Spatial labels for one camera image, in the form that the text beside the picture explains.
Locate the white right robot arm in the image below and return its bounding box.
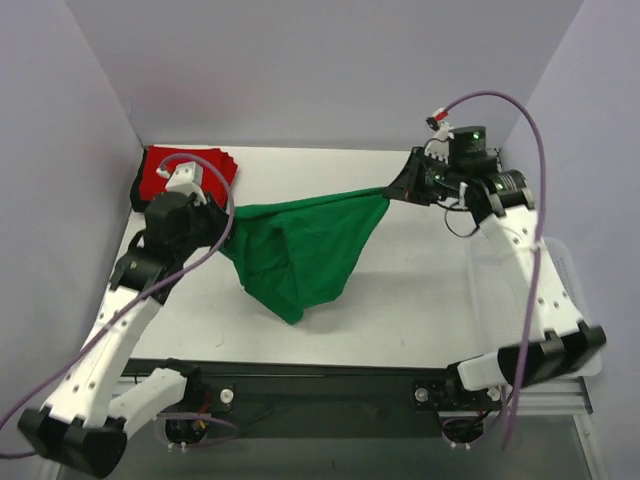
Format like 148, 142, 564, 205
383, 139, 606, 408

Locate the white plastic basket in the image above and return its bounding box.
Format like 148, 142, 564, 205
467, 234, 601, 376

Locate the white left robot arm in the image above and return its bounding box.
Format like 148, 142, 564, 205
18, 193, 235, 479

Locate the folded red t shirt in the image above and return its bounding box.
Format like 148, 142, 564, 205
146, 145, 238, 205

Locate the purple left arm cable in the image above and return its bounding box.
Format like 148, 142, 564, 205
0, 153, 236, 459

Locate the green t shirt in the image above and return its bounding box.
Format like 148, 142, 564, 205
220, 187, 390, 325

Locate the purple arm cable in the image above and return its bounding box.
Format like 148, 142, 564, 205
444, 91, 546, 449
0, 153, 236, 459

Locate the folded black t shirt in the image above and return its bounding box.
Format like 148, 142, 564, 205
129, 148, 150, 213

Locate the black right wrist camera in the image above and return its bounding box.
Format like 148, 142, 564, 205
448, 125, 487, 166

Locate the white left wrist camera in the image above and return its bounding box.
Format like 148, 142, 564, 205
156, 162, 206, 205

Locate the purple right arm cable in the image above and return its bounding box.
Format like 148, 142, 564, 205
444, 91, 546, 449

